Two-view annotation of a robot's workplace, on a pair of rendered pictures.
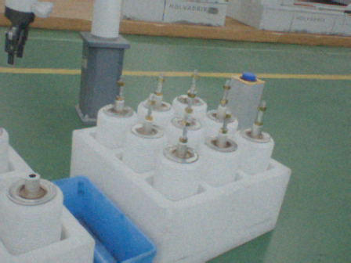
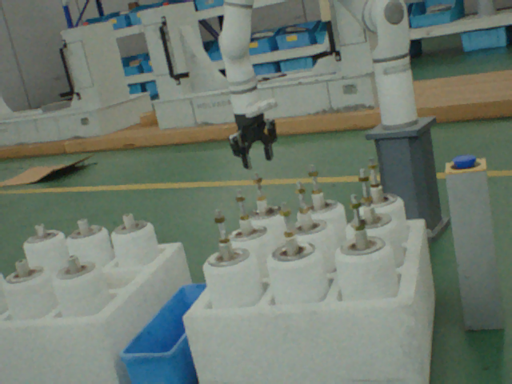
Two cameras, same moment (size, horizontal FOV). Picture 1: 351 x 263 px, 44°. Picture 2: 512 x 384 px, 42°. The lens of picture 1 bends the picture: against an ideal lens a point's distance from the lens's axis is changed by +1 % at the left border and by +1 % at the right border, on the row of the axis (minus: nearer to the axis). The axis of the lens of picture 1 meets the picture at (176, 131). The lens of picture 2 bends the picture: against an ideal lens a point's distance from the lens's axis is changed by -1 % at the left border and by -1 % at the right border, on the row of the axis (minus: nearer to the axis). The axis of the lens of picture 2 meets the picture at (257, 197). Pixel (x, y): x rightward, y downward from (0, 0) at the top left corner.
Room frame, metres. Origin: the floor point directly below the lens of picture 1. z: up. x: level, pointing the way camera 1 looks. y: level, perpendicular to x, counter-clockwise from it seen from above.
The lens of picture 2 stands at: (0.35, -1.04, 0.65)
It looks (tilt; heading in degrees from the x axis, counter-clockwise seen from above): 15 degrees down; 63
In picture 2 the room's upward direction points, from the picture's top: 12 degrees counter-clockwise
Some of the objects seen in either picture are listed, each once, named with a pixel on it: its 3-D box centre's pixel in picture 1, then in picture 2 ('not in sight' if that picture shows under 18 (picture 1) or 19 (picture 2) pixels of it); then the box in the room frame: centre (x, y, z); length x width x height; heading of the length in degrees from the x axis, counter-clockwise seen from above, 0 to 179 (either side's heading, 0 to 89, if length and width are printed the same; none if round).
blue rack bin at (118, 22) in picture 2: not in sight; (126, 18); (3.08, 6.64, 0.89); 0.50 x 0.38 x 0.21; 28
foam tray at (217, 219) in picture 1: (175, 181); (322, 306); (0.96, -0.02, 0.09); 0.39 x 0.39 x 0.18; 44
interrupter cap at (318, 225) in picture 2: (186, 123); (307, 227); (0.96, -0.02, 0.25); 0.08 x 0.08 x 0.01
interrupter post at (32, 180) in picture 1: (32, 185); (74, 264); (0.58, 0.21, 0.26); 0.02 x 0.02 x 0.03
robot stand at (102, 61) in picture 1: (100, 78); (408, 179); (1.48, 0.30, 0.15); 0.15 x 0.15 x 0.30; 27
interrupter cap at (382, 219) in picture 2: (220, 117); (370, 222); (1.04, -0.11, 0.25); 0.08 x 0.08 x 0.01
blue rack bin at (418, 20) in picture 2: not in sight; (437, 11); (4.73, 3.43, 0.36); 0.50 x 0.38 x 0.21; 29
